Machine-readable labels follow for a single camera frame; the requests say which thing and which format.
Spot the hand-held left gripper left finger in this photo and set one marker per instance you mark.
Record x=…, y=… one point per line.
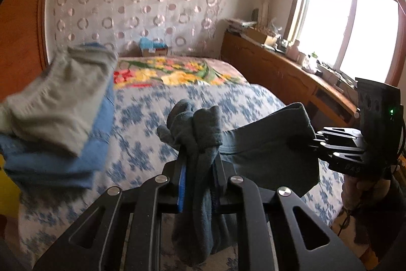
x=181, y=182

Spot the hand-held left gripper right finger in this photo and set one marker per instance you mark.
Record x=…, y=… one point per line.
x=222, y=175

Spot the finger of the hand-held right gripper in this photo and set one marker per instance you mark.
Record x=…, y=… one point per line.
x=339, y=133
x=333, y=153

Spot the dark grey cloth garment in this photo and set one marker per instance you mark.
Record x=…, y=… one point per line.
x=269, y=150

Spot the person's right forearm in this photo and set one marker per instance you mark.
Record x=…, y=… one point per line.
x=387, y=214

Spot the folded grey-green pants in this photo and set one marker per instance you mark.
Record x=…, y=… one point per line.
x=63, y=93

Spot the person's right hand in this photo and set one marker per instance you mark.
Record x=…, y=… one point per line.
x=358, y=191

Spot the blue floral bed sheet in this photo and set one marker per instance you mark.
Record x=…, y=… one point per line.
x=142, y=118

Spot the window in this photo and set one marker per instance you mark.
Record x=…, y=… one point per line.
x=349, y=20

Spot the wooden cabinet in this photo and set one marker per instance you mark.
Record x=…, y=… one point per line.
x=276, y=67

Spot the pink floral bedspread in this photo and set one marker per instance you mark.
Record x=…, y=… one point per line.
x=177, y=71

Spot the folded blue jeans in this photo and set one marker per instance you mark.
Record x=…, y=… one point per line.
x=63, y=169

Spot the open cardboard box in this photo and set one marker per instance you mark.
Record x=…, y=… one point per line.
x=255, y=35

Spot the small cardboard box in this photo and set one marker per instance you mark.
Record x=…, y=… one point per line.
x=157, y=52

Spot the small box with blue cloth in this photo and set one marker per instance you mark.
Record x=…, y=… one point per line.
x=149, y=43

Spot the stack of papers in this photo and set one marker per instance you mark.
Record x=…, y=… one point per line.
x=239, y=24

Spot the yellow object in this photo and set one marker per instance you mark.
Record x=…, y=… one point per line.
x=8, y=188

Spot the wooden wardrobe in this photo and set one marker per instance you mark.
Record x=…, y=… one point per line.
x=22, y=36

